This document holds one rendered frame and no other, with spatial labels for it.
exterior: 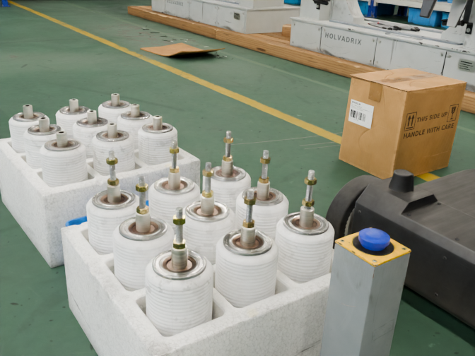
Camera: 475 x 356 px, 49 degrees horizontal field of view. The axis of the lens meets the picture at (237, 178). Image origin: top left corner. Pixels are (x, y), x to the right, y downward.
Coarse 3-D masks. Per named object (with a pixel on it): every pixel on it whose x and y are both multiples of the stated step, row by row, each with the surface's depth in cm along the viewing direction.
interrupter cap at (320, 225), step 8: (288, 216) 87; (296, 216) 87; (320, 216) 87; (288, 224) 85; (296, 224) 85; (312, 224) 85; (320, 224) 85; (328, 224) 85; (296, 232) 82; (304, 232) 82; (312, 232) 82; (320, 232) 82
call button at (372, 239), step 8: (360, 232) 67; (368, 232) 67; (376, 232) 68; (384, 232) 68; (360, 240) 67; (368, 240) 66; (376, 240) 66; (384, 240) 66; (368, 248) 66; (376, 248) 66; (384, 248) 67
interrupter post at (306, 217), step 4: (300, 208) 84; (304, 208) 84; (312, 208) 84; (300, 212) 84; (304, 212) 83; (308, 212) 83; (312, 212) 84; (300, 216) 84; (304, 216) 84; (308, 216) 84; (312, 216) 84; (300, 220) 85; (304, 220) 84; (308, 220) 84; (312, 220) 85; (300, 224) 85; (304, 224) 84; (308, 224) 84
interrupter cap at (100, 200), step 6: (102, 192) 92; (120, 192) 92; (126, 192) 93; (132, 192) 93; (96, 198) 90; (102, 198) 90; (126, 198) 90; (132, 198) 90; (96, 204) 88; (102, 204) 88; (108, 204) 88; (114, 204) 88; (120, 204) 88; (126, 204) 88; (132, 204) 89
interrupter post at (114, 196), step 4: (108, 184) 89; (108, 188) 88; (112, 188) 88; (116, 188) 88; (108, 192) 89; (112, 192) 89; (116, 192) 89; (108, 196) 89; (112, 196) 89; (116, 196) 89; (120, 196) 90; (108, 200) 90; (112, 200) 89; (116, 200) 89; (120, 200) 90
